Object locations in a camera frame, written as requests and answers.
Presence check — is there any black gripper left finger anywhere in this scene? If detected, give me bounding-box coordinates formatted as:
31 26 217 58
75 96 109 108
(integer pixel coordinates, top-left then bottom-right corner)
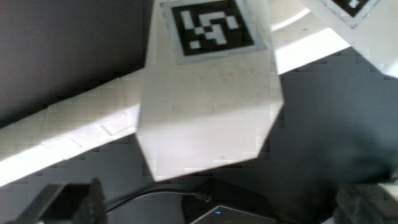
15 178 109 224

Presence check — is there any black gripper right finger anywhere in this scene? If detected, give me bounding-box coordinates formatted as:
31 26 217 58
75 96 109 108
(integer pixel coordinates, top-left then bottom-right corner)
334 183 398 224

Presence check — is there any white stool leg block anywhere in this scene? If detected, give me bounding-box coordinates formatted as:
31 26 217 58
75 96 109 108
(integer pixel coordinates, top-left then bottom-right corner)
137 0 285 181
301 0 398 78

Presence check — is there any black box with blue light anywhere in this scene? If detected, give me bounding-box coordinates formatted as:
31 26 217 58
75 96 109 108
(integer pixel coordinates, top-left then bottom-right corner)
182 179 281 224

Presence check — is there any black cable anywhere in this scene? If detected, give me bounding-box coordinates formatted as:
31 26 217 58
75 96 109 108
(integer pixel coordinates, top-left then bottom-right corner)
105 187 214 214

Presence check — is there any white front fence rail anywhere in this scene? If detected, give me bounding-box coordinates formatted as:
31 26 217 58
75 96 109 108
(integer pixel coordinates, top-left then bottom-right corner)
0 28 350 187

